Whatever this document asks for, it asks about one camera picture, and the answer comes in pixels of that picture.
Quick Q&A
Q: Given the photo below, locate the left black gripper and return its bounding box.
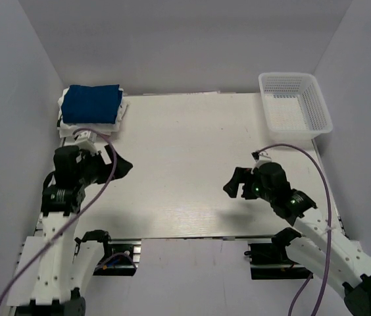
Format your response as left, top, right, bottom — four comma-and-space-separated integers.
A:
77, 144, 133, 187

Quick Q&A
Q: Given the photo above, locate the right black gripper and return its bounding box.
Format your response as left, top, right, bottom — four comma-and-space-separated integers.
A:
224, 167, 275, 202

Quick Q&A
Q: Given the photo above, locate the white t shirt stack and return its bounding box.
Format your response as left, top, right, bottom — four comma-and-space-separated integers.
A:
55, 87, 131, 139

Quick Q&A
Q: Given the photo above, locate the blue printed t shirt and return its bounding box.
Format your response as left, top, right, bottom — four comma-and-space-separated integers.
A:
61, 84, 123, 124

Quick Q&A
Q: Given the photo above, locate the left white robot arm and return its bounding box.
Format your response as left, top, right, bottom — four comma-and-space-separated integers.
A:
15, 145, 133, 315

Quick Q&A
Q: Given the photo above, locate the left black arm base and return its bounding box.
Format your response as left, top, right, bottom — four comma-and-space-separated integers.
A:
93, 239, 141, 277

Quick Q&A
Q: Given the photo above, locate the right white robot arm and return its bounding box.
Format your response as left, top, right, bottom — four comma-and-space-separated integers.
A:
223, 162, 371, 315

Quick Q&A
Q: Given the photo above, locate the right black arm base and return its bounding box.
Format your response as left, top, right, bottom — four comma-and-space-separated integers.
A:
244, 242, 310, 280

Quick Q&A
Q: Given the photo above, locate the white perforated plastic basket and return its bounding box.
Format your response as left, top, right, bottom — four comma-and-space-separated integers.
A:
259, 72, 333, 142

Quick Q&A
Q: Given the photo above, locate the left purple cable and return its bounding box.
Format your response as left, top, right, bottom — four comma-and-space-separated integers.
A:
0, 128, 134, 316

